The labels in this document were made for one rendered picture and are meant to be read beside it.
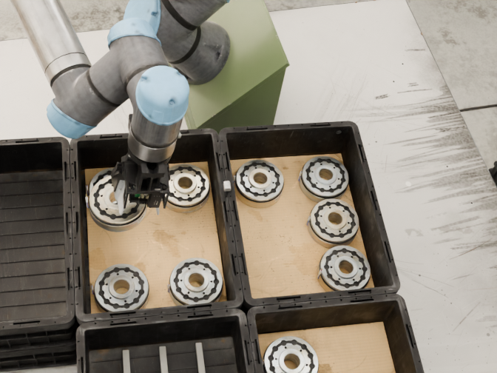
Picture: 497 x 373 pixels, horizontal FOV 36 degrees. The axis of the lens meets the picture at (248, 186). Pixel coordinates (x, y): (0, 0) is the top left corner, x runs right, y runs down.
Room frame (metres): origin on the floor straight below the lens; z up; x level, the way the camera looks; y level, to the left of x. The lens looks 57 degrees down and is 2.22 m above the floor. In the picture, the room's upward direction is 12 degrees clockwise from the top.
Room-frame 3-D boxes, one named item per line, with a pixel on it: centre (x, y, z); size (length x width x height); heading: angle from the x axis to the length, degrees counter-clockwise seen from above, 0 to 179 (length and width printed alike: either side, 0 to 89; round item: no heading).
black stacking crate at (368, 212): (0.80, -0.12, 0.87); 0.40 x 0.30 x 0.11; 18
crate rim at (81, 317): (0.71, 0.17, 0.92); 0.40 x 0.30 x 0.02; 18
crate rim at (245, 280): (0.80, -0.12, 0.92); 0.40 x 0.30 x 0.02; 18
